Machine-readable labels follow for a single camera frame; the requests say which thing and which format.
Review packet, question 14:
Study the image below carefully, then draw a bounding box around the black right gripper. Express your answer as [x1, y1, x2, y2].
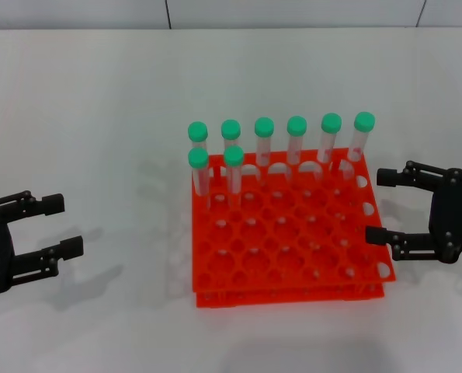
[365, 161, 462, 265]

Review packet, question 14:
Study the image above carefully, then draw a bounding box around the clear test tube green cap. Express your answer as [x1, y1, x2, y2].
[221, 119, 242, 148]
[187, 148, 210, 207]
[254, 117, 276, 166]
[316, 113, 342, 163]
[187, 121, 209, 151]
[223, 145, 245, 207]
[346, 111, 377, 162]
[287, 115, 308, 164]

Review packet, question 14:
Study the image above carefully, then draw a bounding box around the orange plastic test tube rack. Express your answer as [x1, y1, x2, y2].
[189, 149, 398, 308]

